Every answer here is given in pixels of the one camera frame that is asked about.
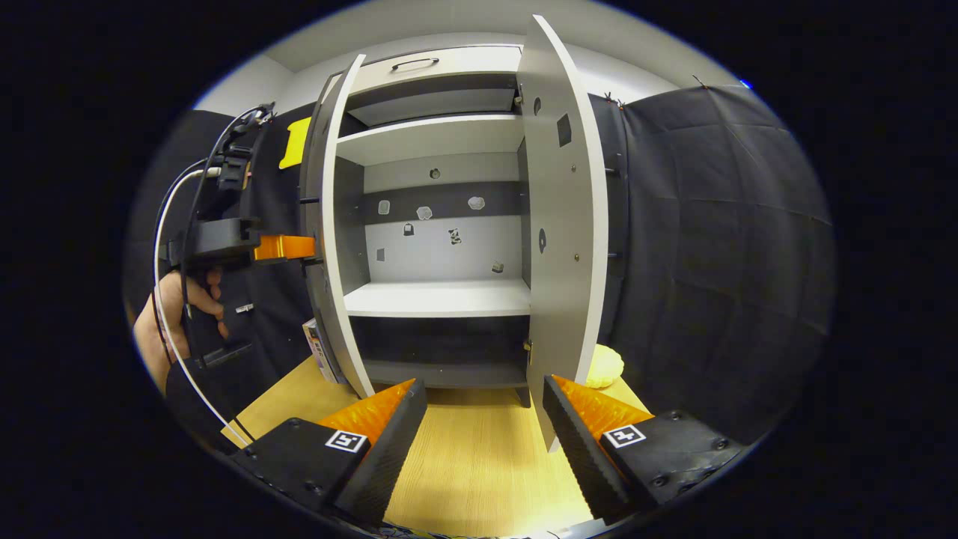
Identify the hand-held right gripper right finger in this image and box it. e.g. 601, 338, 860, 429
542, 374, 749, 525

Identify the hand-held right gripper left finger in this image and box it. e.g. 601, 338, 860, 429
228, 378, 429, 525

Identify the black door handle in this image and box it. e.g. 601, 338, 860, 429
299, 196, 323, 267
603, 168, 623, 261

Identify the beige cabinet door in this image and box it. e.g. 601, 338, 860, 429
516, 13, 611, 454
299, 54, 375, 399

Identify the beige double-door shoe cabinet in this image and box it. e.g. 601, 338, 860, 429
299, 43, 536, 409

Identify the yellow bumpy object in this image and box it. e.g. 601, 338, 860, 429
584, 344, 625, 390

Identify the pale cover book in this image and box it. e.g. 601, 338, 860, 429
302, 318, 339, 384

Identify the black backdrop cloth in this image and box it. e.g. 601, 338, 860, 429
123, 82, 835, 450

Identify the black cable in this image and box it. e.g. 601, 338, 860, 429
180, 105, 274, 315

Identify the white cable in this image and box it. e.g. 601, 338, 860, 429
153, 166, 251, 448

